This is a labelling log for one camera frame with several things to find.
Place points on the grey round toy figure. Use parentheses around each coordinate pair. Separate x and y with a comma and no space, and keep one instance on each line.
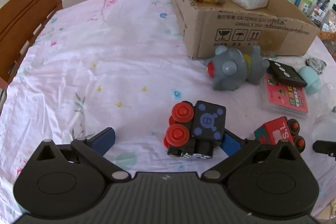
(231,69)

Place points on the teal egg-shaped toy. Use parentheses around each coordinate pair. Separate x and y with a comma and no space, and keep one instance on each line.
(312,81)

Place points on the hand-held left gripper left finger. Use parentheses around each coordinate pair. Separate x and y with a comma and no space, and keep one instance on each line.
(103,138)

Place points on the black digital timer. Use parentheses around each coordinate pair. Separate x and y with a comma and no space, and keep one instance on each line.
(286,73)

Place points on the pink floral tablecloth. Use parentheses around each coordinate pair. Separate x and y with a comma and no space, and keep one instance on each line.
(105,56)

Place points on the red card case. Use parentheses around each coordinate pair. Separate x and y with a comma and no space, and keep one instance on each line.
(286,100)

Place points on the wooden chair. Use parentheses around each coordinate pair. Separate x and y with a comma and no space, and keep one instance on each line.
(23,19)

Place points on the red toy train car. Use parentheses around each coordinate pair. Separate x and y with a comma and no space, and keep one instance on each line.
(275,132)

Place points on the clear plastic container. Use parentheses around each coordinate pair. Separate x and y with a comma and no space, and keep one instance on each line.
(326,121)

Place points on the small white printed box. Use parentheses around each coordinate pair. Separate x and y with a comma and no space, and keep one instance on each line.
(307,5)

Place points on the black toy train red wheels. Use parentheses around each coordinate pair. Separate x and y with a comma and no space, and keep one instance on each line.
(207,121)

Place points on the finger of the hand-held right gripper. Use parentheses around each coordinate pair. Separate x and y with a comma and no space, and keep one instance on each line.
(324,146)

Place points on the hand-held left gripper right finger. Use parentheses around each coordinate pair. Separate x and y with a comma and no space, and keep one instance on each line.
(231,144)

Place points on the cardboard box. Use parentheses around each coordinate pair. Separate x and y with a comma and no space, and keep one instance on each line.
(236,22)

